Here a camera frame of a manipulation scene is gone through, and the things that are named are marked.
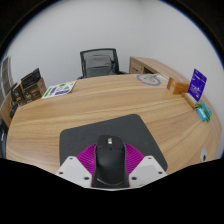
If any round grey paper disc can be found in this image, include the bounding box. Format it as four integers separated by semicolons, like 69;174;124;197
135;73;169;88

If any small teal box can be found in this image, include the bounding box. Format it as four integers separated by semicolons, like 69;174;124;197
195;106;208;122

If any wide brown cardboard box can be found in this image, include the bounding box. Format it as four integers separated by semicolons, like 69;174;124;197
20;77;48;104

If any flat green box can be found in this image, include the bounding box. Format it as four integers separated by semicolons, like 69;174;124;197
198;100;213;123

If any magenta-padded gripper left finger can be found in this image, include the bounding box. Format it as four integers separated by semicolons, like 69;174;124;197
55;142;98;183

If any tall brown cardboard box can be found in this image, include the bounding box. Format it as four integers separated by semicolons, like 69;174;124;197
9;82;24;106

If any black mesh office chair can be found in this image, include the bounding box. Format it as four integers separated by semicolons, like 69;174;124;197
77;48;128;80

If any purple sign card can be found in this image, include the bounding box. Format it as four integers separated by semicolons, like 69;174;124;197
187;68;208;102

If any small orange box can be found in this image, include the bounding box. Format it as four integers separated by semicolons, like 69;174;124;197
166;77;190;95

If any black printed cardboard box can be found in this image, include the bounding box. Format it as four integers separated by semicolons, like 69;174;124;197
20;67;42;90

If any black computer mouse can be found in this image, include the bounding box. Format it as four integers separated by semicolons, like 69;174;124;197
91;134;131;190

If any long yellow box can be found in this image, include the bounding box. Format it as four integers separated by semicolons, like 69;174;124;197
181;92;200;109

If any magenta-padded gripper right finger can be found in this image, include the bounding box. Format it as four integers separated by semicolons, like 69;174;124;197
123;142;168;186

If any dark grey mouse pad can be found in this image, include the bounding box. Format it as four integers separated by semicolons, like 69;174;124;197
59;113;169;173

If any round table cable grommet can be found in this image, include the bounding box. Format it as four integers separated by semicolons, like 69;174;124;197
200;147;208;163

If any printed paper sheet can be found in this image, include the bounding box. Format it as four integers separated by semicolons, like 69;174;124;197
41;80;77;100

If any wooden side desk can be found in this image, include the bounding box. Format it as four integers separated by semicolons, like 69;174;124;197
128;56;188;83

